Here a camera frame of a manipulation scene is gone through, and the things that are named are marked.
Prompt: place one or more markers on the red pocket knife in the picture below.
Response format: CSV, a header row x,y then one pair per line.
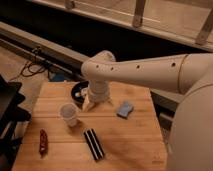
x,y
43,142

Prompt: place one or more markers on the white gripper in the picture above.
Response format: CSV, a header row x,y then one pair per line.
x,y
91,100

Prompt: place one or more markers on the white bottle in bowl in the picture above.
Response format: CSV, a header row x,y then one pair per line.
x,y
81,93

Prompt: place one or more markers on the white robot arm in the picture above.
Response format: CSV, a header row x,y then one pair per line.
x,y
190,146

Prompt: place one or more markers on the black chair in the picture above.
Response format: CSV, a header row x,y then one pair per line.
x,y
10,115

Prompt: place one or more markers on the black round bowl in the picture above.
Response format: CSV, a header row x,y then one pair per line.
x,y
78,86

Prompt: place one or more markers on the metal floor rail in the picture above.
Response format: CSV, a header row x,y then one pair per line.
x,y
50,53

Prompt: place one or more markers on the blue sponge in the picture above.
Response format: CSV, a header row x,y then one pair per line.
x,y
124,109

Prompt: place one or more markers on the white ceramic cup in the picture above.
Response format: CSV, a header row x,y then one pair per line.
x,y
68,112

